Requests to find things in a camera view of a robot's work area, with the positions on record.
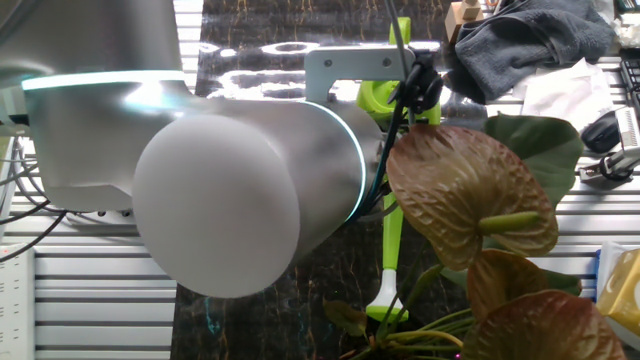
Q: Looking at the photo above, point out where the lime green watering can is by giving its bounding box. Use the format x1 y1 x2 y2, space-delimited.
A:
355 16 443 324

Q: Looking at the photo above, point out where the anthurium plant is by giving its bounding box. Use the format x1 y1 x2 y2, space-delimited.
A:
322 113 630 360

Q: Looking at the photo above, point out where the black marble pattern mat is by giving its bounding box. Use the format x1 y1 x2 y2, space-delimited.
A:
169 0 516 360

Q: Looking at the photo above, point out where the wooden block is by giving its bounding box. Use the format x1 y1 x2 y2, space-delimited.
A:
443 0 485 45

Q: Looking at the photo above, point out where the grey towel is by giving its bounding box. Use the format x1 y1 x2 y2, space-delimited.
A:
442 0 618 105

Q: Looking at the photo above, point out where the white tissue paper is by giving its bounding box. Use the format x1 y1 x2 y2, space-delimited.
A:
510 57 629 135

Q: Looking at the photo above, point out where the black computer mouse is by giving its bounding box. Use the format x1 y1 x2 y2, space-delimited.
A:
580 110 623 154

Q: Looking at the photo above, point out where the blue white package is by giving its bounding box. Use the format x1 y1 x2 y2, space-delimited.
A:
594 242 640 351

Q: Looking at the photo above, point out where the yellow tissue packet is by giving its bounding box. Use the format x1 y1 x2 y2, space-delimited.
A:
594 248 640 324

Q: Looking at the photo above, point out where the white power strip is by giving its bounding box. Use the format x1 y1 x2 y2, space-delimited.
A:
0 243 37 360

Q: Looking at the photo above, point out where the black keyboard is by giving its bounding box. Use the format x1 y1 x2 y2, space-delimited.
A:
619 47 640 112

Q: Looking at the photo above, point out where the crumpled white tissue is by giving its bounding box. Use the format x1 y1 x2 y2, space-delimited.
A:
612 13 640 49

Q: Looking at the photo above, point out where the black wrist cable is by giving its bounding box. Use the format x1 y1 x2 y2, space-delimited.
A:
349 97 407 224

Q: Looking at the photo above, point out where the black base cable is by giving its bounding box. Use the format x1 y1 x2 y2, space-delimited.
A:
0 134 69 264

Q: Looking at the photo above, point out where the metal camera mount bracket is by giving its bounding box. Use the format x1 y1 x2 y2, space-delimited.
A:
578 146 640 184

